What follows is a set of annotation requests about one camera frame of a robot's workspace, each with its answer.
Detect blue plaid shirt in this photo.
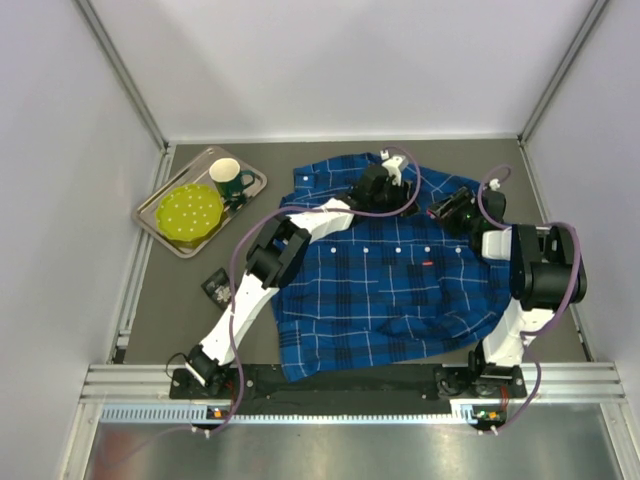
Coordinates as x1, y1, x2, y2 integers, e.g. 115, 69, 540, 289
273, 152, 521, 384

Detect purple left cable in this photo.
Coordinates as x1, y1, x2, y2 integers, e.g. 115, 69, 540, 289
99, 145, 421, 461

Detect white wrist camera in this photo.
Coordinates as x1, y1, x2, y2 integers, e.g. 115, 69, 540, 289
380, 149, 408, 186
489, 178, 501, 191

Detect purple cable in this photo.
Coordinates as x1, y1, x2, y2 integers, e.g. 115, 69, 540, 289
464, 164, 584, 436
99, 145, 421, 461

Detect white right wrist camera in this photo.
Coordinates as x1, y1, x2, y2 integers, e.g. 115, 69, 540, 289
489, 178, 501, 191

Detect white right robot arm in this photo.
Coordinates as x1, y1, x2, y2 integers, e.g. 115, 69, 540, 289
427, 187, 587, 397

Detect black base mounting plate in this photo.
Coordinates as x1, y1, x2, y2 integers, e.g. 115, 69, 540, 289
169, 364, 527, 415

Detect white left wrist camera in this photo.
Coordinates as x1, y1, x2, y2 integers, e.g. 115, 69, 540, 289
380, 149, 408, 186

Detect small black frame box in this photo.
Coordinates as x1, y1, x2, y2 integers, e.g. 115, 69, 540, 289
201, 268, 231, 311

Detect yellow-green dotted plate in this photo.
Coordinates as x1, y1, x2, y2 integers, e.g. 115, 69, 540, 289
155, 183, 224, 249

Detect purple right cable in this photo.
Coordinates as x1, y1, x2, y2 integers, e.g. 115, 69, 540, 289
464, 164, 584, 436

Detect green mug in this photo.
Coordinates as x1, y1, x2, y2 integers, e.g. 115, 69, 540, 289
208, 157, 256, 201

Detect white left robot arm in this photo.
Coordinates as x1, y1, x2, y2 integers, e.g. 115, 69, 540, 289
185, 155, 420, 396

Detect silver maple leaf brooch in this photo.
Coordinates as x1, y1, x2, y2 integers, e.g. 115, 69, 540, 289
213, 286, 231, 303

